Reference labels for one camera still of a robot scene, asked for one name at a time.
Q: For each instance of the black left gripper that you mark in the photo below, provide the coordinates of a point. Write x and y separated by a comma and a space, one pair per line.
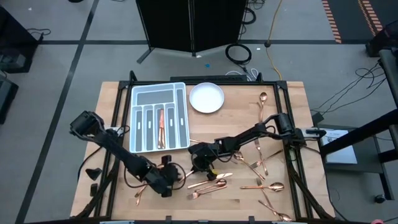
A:
161, 177

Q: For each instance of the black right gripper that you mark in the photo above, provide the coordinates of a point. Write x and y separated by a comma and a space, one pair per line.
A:
205, 154

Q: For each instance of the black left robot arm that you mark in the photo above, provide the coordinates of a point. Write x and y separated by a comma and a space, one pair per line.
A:
124, 152

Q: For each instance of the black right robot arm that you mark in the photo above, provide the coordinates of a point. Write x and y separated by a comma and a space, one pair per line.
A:
248, 133

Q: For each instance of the white round plate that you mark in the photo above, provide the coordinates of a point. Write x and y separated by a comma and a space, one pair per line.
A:
206, 98

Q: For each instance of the white cutlery organizer tray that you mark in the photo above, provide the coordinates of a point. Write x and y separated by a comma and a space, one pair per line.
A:
155, 97

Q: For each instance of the small black block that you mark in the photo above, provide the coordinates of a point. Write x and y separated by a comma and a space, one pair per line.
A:
94, 189

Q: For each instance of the white paper sheet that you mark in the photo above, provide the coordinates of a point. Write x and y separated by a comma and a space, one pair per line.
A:
342, 154

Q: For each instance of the black floor plug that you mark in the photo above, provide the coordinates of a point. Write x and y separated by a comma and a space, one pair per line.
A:
267, 44

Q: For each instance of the black folding screen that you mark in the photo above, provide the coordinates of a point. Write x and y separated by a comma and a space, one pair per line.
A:
174, 25

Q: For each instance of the black caster wheel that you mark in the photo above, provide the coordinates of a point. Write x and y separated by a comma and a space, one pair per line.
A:
380, 199

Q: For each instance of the red object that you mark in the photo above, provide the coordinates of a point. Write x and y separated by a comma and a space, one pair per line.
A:
377, 221

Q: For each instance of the black box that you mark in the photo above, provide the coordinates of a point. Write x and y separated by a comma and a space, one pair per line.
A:
6, 99

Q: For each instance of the black desk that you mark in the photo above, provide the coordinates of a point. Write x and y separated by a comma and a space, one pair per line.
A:
15, 40

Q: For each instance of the black cart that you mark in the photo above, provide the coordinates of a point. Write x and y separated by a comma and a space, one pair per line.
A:
385, 40

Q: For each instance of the black triangular bracket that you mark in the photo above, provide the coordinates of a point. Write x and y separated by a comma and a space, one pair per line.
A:
93, 174

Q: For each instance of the black stand frame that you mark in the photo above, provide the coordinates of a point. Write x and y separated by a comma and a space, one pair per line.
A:
367, 129

